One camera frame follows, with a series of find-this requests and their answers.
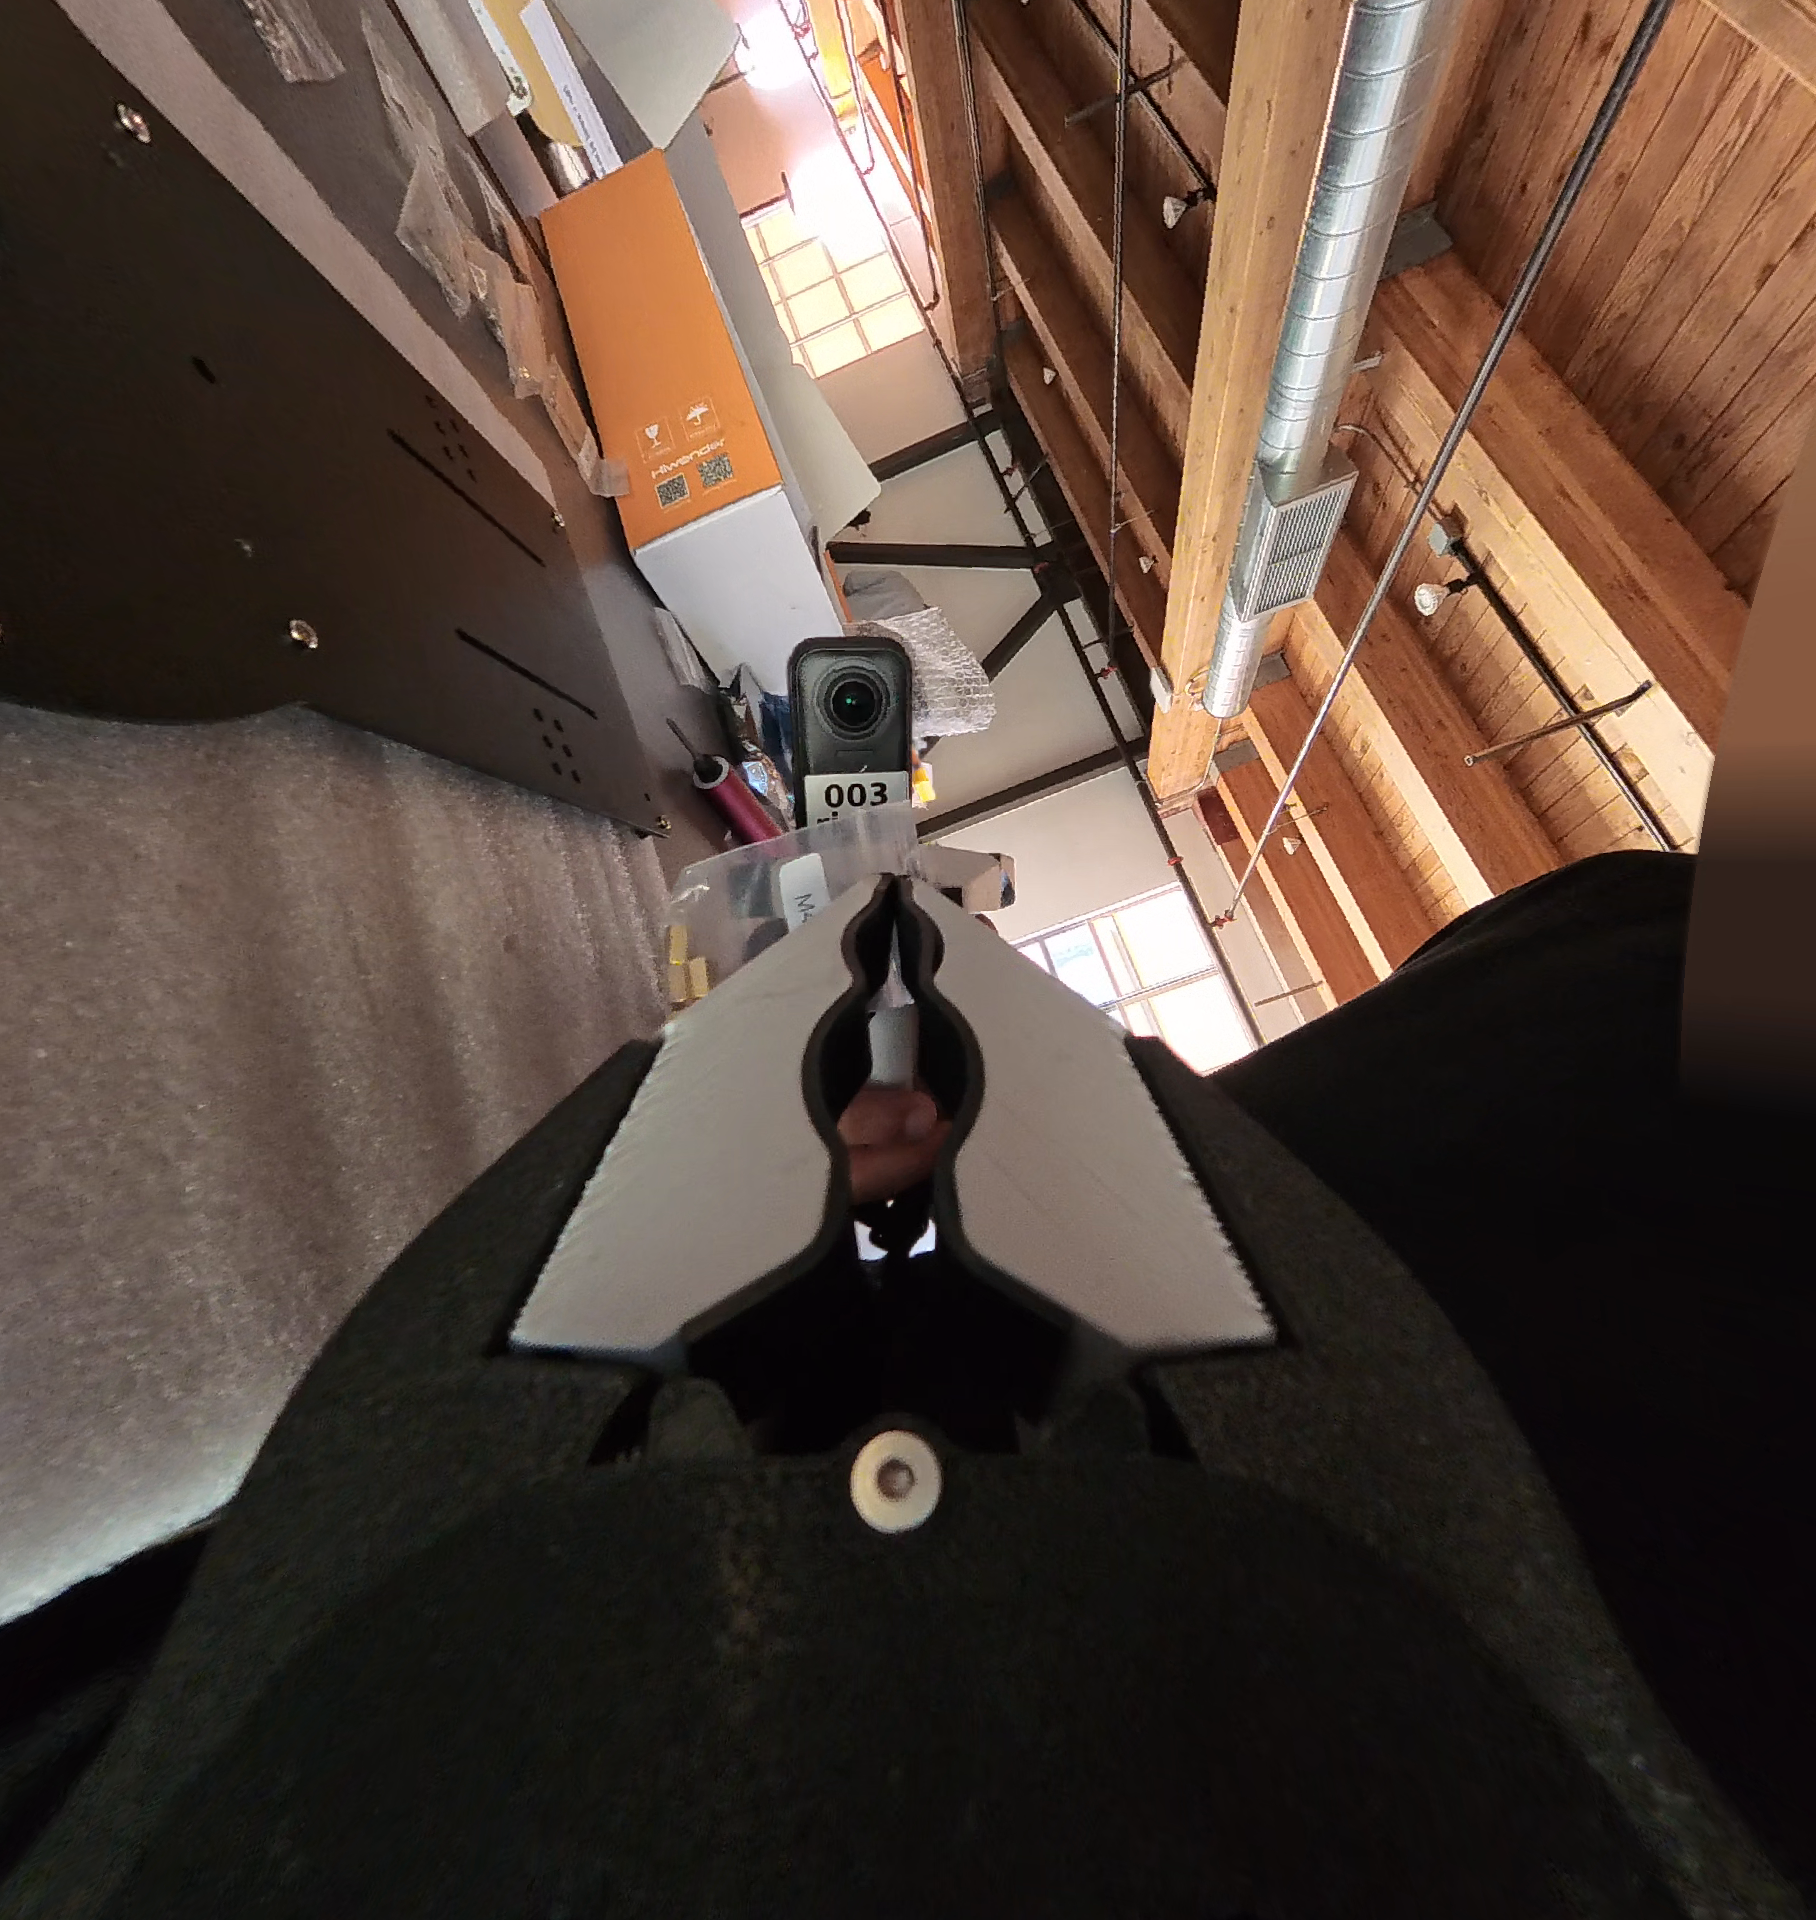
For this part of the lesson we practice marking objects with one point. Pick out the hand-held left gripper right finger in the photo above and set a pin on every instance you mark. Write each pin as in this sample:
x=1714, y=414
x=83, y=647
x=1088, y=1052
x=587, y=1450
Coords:
x=1118, y=1200

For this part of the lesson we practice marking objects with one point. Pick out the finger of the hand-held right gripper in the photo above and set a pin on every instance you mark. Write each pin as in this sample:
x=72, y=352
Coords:
x=970, y=877

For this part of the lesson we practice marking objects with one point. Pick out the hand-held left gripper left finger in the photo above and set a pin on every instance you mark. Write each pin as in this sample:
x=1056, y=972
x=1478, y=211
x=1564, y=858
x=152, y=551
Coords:
x=668, y=1200

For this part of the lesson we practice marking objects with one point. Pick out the small clear plastic bag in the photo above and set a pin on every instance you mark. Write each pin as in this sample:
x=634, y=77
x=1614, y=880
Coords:
x=758, y=893

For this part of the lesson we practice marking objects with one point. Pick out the person's right hand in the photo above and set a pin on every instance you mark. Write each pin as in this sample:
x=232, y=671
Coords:
x=890, y=1140

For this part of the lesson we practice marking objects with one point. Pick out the bubble wrapped black part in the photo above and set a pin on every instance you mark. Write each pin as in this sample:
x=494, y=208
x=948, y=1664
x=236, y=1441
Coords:
x=947, y=675

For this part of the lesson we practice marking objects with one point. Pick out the red metal cylinder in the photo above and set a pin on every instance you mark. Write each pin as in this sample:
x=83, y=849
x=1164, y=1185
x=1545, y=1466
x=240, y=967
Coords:
x=736, y=796

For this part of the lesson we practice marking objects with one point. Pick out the person's black clothed torso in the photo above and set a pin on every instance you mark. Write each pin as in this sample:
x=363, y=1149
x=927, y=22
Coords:
x=1450, y=1200

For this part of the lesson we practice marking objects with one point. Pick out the small clear parts bag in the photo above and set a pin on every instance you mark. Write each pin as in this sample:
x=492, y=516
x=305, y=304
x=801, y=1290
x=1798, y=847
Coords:
x=506, y=322
x=438, y=225
x=589, y=434

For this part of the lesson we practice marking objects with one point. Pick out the orange cardboard box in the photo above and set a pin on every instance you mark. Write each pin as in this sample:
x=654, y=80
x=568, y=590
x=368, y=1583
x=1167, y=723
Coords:
x=668, y=345

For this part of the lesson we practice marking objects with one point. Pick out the white foam sheet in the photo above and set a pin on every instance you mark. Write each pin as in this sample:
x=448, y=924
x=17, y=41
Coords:
x=250, y=1126

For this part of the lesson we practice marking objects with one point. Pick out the slim silver air duct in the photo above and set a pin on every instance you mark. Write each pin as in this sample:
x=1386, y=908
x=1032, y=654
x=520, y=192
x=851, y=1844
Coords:
x=1328, y=301

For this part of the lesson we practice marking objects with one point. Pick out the black metal base plate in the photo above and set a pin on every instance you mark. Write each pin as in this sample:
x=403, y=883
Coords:
x=250, y=496

